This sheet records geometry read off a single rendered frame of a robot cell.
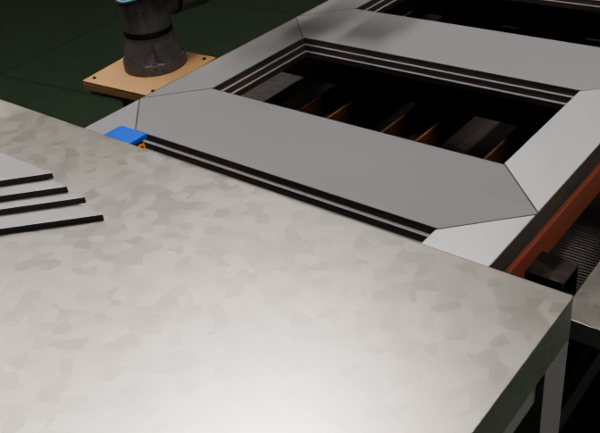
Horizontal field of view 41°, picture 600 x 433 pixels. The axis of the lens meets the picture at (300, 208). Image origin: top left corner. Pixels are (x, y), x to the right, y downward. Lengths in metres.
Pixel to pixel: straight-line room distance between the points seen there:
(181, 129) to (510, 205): 0.55
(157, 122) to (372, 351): 0.87
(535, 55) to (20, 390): 1.12
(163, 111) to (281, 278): 0.81
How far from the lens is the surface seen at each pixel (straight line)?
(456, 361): 0.53
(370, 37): 1.58
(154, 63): 1.92
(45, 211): 0.74
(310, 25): 1.67
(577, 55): 1.48
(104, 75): 1.98
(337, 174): 1.12
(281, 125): 1.27
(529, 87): 1.38
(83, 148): 0.84
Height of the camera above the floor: 1.41
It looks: 33 degrees down
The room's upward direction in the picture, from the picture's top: 7 degrees counter-clockwise
